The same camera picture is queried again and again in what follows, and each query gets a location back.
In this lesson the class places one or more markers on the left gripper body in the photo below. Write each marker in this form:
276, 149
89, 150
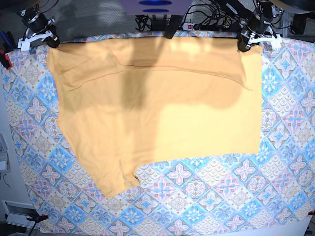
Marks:
259, 23

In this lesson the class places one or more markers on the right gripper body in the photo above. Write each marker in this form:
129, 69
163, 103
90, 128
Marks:
36, 22

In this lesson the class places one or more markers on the orange T-shirt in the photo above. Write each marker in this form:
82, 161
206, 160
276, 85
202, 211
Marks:
128, 102

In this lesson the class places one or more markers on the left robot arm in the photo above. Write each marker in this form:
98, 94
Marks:
240, 14

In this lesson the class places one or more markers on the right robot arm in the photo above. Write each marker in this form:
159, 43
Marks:
32, 7

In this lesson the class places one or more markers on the purple blue robot base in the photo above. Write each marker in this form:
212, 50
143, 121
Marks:
142, 7

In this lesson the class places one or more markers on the red black table clamp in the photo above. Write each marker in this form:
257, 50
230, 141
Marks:
9, 45

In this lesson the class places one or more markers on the white power strip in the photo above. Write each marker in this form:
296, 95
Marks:
205, 27

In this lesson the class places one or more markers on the grey plastic box stack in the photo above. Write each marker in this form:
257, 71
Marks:
4, 158

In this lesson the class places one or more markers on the patterned blue pink tablecloth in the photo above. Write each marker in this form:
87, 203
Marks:
199, 196

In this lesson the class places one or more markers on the orange black corner clamp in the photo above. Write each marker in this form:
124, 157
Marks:
36, 218

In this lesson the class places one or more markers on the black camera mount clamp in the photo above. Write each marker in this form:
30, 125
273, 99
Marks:
172, 26

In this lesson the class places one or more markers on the white metal rail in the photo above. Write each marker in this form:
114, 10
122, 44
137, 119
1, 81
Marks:
16, 213

